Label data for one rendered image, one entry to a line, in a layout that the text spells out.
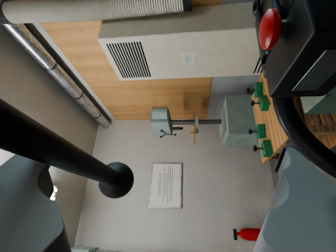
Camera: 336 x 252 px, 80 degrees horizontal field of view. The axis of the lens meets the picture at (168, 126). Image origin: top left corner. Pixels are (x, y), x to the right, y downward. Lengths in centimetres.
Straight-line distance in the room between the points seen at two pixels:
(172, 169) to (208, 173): 53
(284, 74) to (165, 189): 289
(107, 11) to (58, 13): 37
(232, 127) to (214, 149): 96
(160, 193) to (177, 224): 45
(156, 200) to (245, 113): 169
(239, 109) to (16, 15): 217
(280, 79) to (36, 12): 188
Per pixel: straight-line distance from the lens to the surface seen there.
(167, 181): 304
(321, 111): 27
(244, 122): 233
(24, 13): 202
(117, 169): 20
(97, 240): 328
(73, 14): 182
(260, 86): 179
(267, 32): 19
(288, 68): 18
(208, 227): 300
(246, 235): 290
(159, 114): 223
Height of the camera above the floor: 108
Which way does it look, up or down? 7 degrees up
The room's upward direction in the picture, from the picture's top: 91 degrees counter-clockwise
